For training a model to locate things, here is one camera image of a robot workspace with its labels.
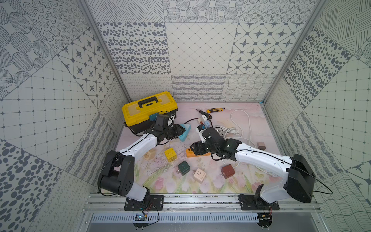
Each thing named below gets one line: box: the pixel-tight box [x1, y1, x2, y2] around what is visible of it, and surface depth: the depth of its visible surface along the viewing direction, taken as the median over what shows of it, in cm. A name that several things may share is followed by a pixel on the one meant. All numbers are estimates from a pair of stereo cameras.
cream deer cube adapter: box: [193, 168, 207, 183], surface depth 80 cm
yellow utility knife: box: [206, 107, 226, 114], surface depth 117 cm
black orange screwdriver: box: [195, 108, 213, 120], surface depth 110 cm
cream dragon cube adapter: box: [143, 148, 157, 161], surface depth 87 cm
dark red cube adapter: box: [220, 164, 236, 179], surface depth 82 cm
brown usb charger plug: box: [257, 141, 267, 151], surface depth 96 cm
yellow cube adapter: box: [164, 147, 178, 163], surface depth 88 cm
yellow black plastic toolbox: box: [121, 91, 179, 132], surface depth 97 cm
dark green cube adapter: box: [176, 160, 191, 176], surface depth 83 cm
